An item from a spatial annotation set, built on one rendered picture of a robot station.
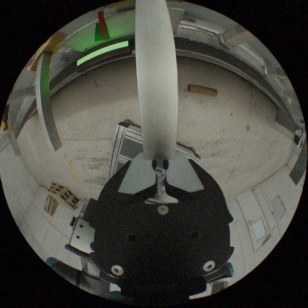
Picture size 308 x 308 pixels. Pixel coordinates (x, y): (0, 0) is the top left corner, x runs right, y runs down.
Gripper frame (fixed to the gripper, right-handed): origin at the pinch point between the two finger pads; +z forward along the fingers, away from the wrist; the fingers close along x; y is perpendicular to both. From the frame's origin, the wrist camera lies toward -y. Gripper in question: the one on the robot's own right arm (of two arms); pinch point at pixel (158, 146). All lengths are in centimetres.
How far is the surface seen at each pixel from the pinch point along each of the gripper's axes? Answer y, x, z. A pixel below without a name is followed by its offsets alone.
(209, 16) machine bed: -49, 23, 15
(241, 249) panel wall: 226, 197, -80
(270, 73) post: -27, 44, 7
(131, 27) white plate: -26.3, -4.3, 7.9
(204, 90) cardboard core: -19, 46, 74
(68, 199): 195, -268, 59
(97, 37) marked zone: -26.2, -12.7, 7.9
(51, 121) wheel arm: -7.1, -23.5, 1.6
